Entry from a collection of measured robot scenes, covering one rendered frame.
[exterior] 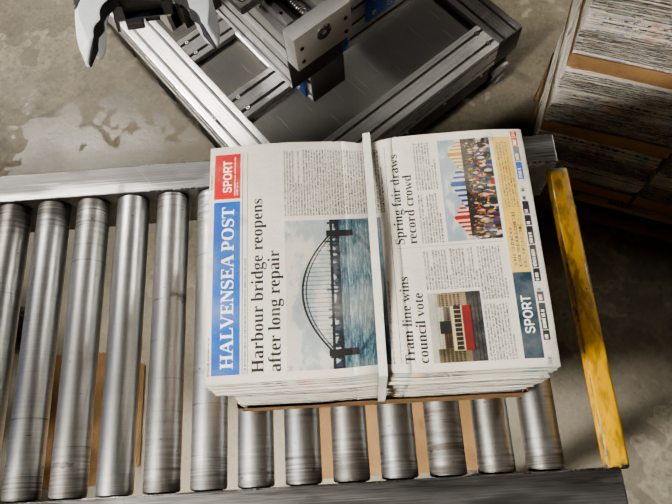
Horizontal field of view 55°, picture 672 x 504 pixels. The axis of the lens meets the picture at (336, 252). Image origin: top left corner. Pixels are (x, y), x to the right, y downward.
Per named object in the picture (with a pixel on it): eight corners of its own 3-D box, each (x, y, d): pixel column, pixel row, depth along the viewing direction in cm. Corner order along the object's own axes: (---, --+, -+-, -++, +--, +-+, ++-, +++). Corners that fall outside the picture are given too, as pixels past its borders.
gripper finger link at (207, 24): (244, 64, 64) (190, 7, 67) (241, 22, 59) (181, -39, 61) (219, 80, 63) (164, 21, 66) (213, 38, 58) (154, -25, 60)
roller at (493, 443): (475, 172, 104) (465, 159, 100) (522, 481, 87) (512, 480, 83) (446, 181, 106) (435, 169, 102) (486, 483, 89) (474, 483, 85)
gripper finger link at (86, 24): (103, 97, 62) (136, 25, 65) (86, 56, 56) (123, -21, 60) (72, 90, 62) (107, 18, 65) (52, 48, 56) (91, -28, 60)
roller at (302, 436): (315, 183, 105) (296, 172, 101) (330, 492, 87) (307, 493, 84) (291, 192, 107) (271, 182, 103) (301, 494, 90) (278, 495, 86)
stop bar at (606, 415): (566, 172, 99) (569, 166, 97) (628, 469, 83) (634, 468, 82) (544, 173, 99) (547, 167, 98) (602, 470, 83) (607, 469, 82)
